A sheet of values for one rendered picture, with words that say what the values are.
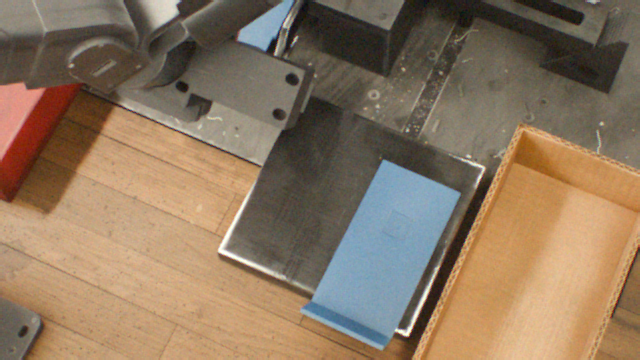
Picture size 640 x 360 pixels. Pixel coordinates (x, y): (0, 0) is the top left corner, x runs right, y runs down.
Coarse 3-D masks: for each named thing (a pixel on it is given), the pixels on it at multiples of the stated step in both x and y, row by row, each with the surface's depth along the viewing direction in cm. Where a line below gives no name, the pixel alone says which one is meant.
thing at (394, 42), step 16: (416, 0) 105; (320, 16) 102; (336, 16) 101; (400, 16) 101; (416, 16) 108; (320, 32) 105; (336, 32) 104; (352, 32) 102; (368, 32) 101; (400, 32) 104; (320, 48) 108; (336, 48) 106; (352, 48) 105; (368, 48) 104; (384, 48) 102; (400, 48) 107; (352, 64) 108; (368, 64) 106; (384, 64) 105
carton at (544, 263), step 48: (528, 144) 99; (528, 192) 102; (576, 192) 102; (624, 192) 99; (480, 240) 101; (528, 240) 100; (576, 240) 100; (624, 240) 100; (480, 288) 99; (528, 288) 99; (576, 288) 99; (432, 336) 94; (480, 336) 97; (528, 336) 97; (576, 336) 97
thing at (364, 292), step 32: (384, 160) 101; (384, 192) 100; (416, 192) 100; (448, 192) 100; (352, 224) 99; (384, 224) 100; (416, 224) 99; (352, 256) 98; (384, 256) 98; (416, 256) 98; (320, 288) 97; (352, 288) 97; (384, 288) 97; (320, 320) 94; (352, 320) 96; (384, 320) 96
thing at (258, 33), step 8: (288, 0) 100; (272, 8) 100; (280, 8) 100; (264, 16) 99; (272, 16) 99; (280, 16) 99; (256, 24) 99; (264, 24) 99; (272, 24) 99; (240, 32) 99; (248, 32) 99; (256, 32) 99; (264, 32) 99; (272, 32) 99; (240, 40) 99; (248, 40) 99; (256, 40) 99; (264, 40) 99; (264, 48) 98
